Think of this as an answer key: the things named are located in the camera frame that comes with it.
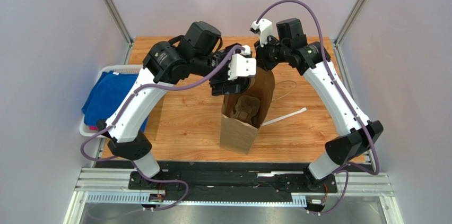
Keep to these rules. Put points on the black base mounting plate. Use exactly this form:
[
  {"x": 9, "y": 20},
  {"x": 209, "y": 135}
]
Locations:
[{"x": 253, "y": 182}]

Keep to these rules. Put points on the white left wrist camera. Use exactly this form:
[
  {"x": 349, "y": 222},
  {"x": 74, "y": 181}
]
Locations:
[{"x": 242, "y": 64}]

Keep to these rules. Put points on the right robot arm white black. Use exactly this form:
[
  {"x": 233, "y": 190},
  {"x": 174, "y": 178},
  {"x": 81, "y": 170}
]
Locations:
[{"x": 356, "y": 132}]

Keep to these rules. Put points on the brown paper bag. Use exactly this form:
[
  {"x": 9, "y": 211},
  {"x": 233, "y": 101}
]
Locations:
[{"x": 237, "y": 136}]

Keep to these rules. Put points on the blue folded cloth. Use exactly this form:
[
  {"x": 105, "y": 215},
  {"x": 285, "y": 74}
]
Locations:
[{"x": 106, "y": 96}]

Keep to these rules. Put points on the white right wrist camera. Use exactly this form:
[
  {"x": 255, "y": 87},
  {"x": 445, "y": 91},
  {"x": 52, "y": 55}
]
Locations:
[{"x": 263, "y": 28}]

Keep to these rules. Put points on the aluminium frame rail front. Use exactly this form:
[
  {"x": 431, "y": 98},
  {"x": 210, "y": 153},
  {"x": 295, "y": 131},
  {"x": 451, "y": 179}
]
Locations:
[{"x": 113, "y": 192}]

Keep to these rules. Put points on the grey pulp cup carrier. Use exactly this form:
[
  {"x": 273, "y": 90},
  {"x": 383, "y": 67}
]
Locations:
[{"x": 246, "y": 108}]

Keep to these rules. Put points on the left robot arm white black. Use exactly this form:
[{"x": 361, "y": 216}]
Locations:
[{"x": 178, "y": 64}]

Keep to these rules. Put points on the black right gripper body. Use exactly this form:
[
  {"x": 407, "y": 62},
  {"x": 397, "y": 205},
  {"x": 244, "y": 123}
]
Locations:
[{"x": 263, "y": 59}]

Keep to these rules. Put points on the white plastic basket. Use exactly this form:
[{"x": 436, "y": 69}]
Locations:
[{"x": 126, "y": 69}]

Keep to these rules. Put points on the white paper wrapped straw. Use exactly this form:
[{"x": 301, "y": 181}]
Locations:
[{"x": 284, "y": 117}]

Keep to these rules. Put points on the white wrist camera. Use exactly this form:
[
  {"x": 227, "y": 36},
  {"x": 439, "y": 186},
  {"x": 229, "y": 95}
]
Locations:
[
  {"x": 263, "y": 28},
  {"x": 242, "y": 64}
]

